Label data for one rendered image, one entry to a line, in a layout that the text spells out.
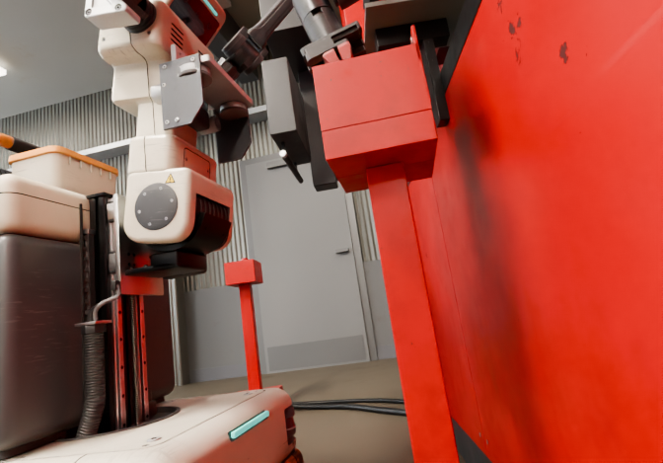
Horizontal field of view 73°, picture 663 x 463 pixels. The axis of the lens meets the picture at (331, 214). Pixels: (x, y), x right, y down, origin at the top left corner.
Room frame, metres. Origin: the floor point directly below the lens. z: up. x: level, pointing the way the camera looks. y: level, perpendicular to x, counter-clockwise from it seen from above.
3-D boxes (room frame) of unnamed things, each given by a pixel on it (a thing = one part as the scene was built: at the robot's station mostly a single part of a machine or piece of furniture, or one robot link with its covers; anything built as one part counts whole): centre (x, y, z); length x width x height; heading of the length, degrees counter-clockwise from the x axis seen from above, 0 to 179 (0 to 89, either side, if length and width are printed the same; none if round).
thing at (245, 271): (2.50, 0.53, 0.42); 0.25 x 0.20 x 0.83; 88
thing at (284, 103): (2.05, 0.14, 1.42); 0.45 x 0.12 x 0.36; 175
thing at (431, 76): (0.83, -0.21, 0.88); 0.14 x 0.04 x 0.22; 88
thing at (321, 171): (2.09, 0.05, 1.52); 0.51 x 0.25 x 0.85; 175
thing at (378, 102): (0.70, -0.10, 0.75); 0.20 x 0.16 x 0.18; 172
